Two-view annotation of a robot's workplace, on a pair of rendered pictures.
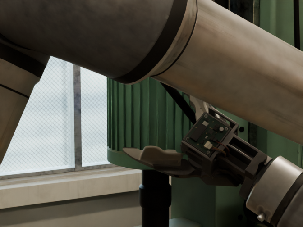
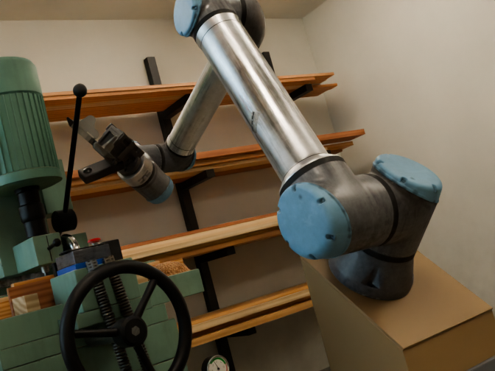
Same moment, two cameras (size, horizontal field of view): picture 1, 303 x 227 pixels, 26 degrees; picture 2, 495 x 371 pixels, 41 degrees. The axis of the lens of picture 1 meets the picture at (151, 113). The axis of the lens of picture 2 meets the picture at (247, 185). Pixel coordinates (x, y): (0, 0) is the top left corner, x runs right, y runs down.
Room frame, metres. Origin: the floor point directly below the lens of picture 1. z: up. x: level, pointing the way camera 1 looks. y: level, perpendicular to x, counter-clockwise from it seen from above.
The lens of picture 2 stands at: (0.83, 1.65, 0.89)
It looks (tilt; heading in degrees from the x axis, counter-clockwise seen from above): 6 degrees up; 264
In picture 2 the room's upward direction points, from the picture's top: 15 degrees counter-clockwise
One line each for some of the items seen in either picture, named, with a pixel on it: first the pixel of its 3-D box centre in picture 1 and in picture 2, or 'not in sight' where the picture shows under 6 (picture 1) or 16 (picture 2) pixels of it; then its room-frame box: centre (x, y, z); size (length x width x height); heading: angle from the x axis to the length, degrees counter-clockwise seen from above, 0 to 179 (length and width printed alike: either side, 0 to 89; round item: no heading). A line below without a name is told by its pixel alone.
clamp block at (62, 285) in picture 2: not in sight; (95, 288); (1.05, 0.14, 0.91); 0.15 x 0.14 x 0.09; 34
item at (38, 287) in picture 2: not in sight; (61, 290); (1.14, 0.07, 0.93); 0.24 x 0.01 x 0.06; 34
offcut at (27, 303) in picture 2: not in sight; (26, 304); (1.20, 0.17, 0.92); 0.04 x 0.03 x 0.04; 64
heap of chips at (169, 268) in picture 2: not in sight; (164, 269); (0.91, -0.09, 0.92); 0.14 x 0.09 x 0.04; 124
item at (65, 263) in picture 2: not in sight; (90, 255); (1.05, 0.14, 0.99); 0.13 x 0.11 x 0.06; 34
